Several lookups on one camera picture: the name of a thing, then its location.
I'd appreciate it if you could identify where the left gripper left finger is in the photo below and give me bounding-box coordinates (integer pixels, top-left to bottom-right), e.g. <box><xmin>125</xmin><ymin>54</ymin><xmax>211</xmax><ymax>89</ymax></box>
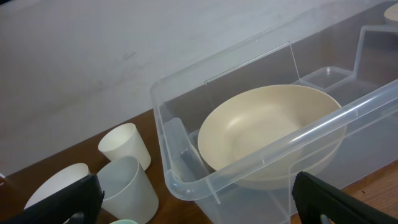
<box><xmin>1</xmin><ymin>174</ymin><xmax>104</xmax><ymax>224</ymax></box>

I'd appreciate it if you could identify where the white small bowl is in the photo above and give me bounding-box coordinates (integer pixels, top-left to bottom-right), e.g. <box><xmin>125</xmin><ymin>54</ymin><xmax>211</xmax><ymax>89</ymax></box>
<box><xmin>24</xmin><ymin>163</ymin><xmax>91</xmax><ymax>210</ymax></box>

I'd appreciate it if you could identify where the clear plastic storage container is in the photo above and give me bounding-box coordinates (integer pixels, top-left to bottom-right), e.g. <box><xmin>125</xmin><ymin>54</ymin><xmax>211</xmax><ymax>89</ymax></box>
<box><xmin>150</xmin><ymin>1</ymin><xmax>397</xmax><ymax>223</ymax></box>

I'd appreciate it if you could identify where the cream plate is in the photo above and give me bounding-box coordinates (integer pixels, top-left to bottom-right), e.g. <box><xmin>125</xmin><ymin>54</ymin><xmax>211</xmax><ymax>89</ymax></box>
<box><xmin>384</xmin><ymin>3</ymin><xmax>398</xmax><ymax>26</ymax></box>
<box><xmin>198</xmin><ymin>85</ymin><xmax>346</xmax><ymax>190</ymax></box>

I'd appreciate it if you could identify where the mint green cup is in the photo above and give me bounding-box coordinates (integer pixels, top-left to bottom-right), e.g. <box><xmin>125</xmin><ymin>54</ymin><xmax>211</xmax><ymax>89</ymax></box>
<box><xmin>110</xmin><ymin>219</ymin><xmax>138</xmax><ymax>224</ymax></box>

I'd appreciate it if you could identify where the cream white cup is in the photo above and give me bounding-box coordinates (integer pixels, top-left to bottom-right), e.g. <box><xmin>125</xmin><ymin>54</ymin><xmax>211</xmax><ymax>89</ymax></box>
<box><xmin>98</xmin><ymin>123</ymin><xmax>151</xmax><ymax>170</ymax></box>

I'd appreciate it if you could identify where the grey translucent cup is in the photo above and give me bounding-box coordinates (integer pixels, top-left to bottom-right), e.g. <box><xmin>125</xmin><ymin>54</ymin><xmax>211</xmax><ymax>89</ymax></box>
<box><xmin>97</xmin><ymin>156</ymin><xmax>159</xmax><ymax>223</ymax></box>

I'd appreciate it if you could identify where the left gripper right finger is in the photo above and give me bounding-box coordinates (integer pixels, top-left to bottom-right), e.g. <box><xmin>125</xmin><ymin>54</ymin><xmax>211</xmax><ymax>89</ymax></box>
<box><xmin>292</xmin><ymin>172</ymin><xmax>397</xmax><ymax>224</ymax></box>

